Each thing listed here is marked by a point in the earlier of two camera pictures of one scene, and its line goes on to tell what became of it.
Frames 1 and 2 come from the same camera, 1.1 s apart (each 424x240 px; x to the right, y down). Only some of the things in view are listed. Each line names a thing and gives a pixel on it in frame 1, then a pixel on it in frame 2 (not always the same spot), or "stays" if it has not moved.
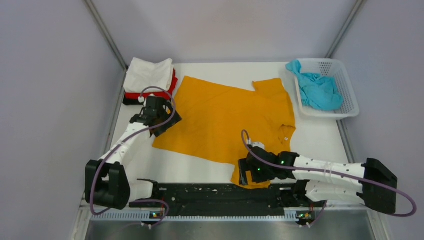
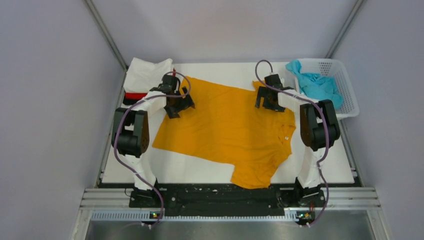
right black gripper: x=243 y=163 -> x=262 y=91
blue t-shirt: x=316 y=91 stays
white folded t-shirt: x=143 y=76 stays
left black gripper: x=176 y=119 -> x=186 y=102
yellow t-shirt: x=221 y=122 stays
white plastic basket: x=334 y=68 stays
